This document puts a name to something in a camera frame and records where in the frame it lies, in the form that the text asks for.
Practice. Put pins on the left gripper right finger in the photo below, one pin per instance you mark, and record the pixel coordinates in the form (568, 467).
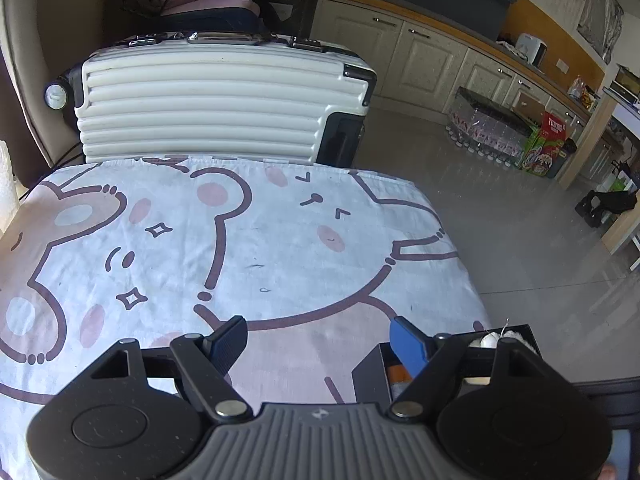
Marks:
(434, 364)

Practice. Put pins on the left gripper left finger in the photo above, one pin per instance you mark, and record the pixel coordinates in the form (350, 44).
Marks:
(203, 362)

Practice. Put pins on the cream white yarn ball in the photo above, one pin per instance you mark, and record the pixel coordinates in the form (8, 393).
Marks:
(491, 339)

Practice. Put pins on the white roll with orange cap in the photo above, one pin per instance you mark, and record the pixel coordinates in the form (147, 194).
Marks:
(398, 378)

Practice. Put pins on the black open box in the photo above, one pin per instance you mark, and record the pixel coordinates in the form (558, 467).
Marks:
(370, 376)

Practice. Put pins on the bear print bed sheet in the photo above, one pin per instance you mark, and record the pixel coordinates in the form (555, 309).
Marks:
(317, 259)

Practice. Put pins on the pack of water bottles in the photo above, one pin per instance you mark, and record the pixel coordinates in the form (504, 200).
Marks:
(487, 129)

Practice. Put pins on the red green snack carton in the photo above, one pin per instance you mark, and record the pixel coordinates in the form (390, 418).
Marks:
(544, 145)

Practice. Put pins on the black trash bin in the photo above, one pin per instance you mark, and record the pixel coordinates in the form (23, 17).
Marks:
(568, 149)

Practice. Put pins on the white ribbed suitcase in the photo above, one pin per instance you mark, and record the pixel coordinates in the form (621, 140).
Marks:
(226, 94)

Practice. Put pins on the cream cabinet row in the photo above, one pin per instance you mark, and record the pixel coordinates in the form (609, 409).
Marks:
(422, 60)

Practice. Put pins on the white appliance on counter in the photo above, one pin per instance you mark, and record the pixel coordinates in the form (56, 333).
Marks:
(532, 48)

